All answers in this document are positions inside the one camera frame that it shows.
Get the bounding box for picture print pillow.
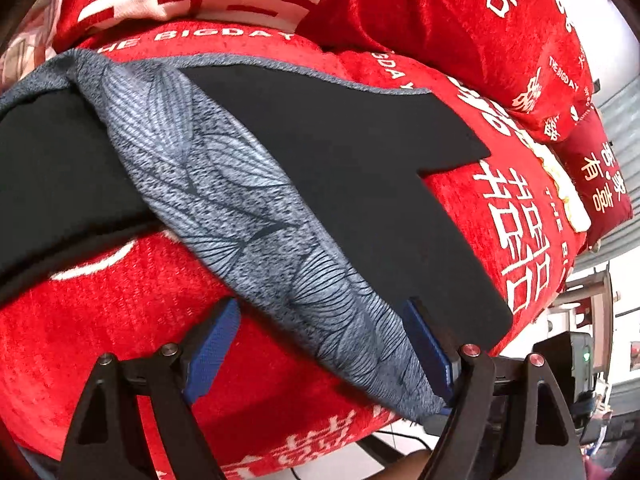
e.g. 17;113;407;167
0;0;71;92

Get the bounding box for black device with green light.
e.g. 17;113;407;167
532;331;597;428

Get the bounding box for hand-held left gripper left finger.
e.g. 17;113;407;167
59;297;243;480

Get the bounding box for red printed blanket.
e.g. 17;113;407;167
0;30;590;480

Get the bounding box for dark red small pillow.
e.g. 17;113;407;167
552;107;634;250

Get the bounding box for black pants with grey lining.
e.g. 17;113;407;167
0;49;515;423

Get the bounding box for red pillow with small characters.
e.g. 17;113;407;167
300;0;597;132

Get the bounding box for wooden furniture frame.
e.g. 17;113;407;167
550;264;617;378

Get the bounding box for black cable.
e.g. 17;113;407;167
372;427;433;453

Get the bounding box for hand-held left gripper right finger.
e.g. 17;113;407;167
402;299;586;480

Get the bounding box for cream soft item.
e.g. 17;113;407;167
536;146;592;234

